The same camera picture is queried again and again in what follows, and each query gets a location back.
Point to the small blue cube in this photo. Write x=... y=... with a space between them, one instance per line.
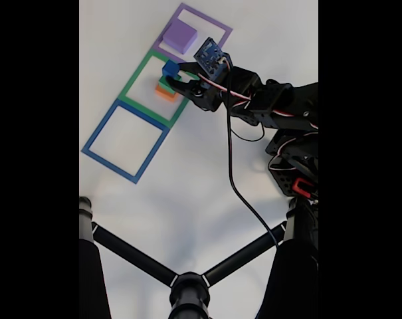
x=170 y=68

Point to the orange foam block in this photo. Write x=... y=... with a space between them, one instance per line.
x=164 y=94

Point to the green foam block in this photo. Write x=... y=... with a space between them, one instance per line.
x=162 y=84

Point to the purple foam block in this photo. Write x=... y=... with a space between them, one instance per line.
x=179 y=35

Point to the red clamp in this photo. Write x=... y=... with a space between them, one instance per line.
x=298 y=186

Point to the gripper camera circuit board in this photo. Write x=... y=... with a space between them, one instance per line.
x=212 y=58

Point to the purple square frame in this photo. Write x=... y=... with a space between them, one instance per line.
x=217 y=40

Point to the green square frame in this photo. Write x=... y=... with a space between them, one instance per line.
x=131 y=83

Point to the blue square frame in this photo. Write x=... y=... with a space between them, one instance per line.
x=151 y=156

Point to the black camera tripod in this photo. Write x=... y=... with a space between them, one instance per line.
x=189 y=292

